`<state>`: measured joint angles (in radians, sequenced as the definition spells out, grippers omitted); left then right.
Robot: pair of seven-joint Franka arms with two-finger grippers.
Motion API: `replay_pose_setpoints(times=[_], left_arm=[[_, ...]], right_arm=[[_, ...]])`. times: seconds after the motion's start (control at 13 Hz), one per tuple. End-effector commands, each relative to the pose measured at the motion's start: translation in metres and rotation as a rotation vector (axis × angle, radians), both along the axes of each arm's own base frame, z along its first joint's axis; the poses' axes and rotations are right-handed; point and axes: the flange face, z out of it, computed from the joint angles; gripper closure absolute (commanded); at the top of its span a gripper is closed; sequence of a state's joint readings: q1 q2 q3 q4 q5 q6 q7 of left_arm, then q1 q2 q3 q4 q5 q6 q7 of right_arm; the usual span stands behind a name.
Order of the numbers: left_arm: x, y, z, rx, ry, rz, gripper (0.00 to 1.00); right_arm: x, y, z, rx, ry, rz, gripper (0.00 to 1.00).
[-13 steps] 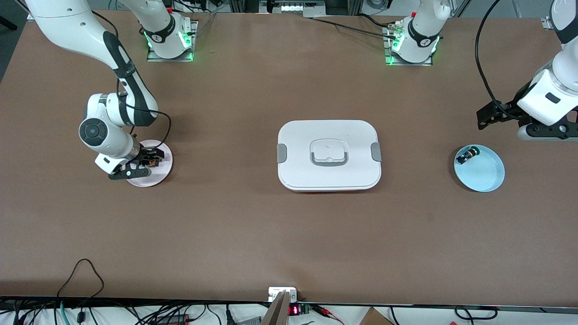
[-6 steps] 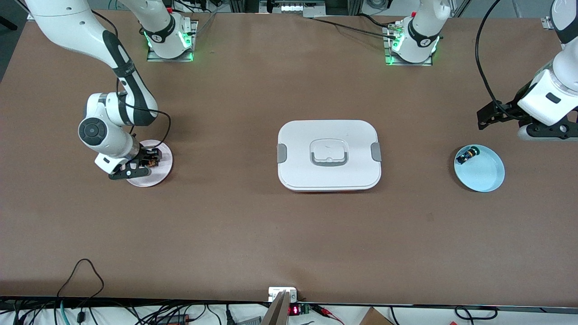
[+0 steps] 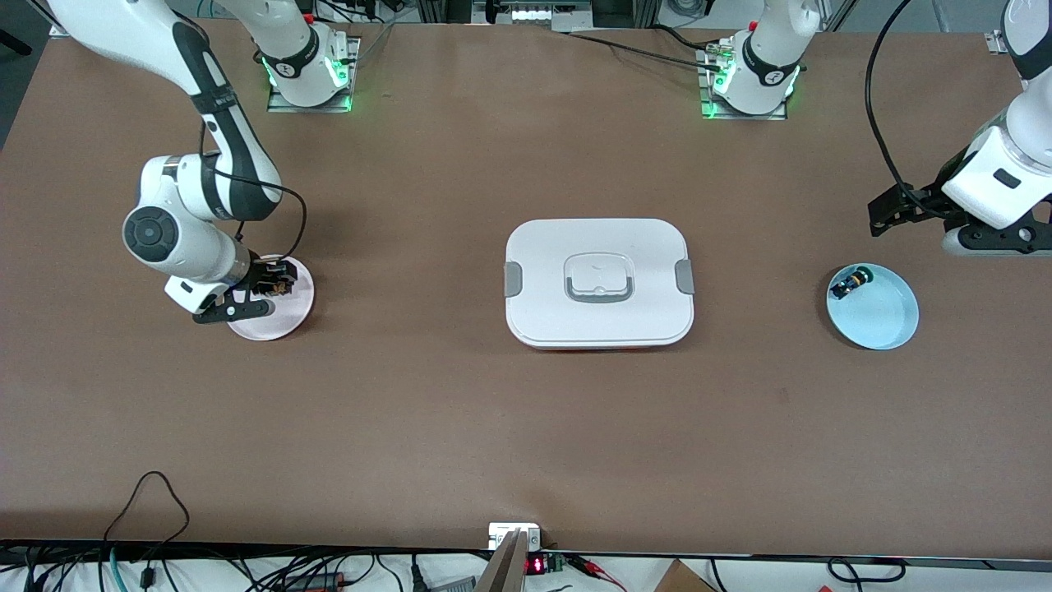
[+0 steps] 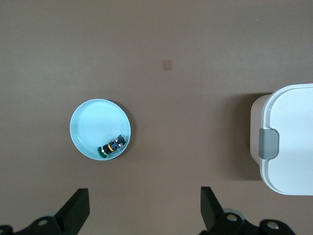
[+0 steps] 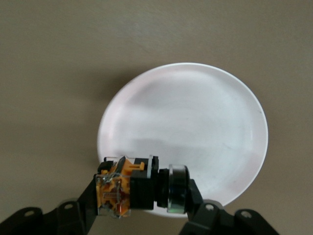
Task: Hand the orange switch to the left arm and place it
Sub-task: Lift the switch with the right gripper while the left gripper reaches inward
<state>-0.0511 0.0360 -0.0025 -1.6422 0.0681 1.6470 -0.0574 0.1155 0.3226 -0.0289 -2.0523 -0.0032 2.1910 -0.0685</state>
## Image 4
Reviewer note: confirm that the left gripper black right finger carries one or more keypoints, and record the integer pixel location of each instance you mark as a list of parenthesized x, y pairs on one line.
[(212, 213)]

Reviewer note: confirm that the square brown tape patch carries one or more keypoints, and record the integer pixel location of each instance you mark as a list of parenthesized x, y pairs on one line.
[(167, 65)]

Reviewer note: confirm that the white lidded box grey clips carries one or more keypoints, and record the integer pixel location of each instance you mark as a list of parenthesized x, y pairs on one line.
[(293, 147)]

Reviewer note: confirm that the light blue round plate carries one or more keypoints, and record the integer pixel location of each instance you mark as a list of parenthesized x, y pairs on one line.
[(97, 122)]

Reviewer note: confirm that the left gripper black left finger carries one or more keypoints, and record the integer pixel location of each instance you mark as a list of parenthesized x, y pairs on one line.
[(71, 215)]

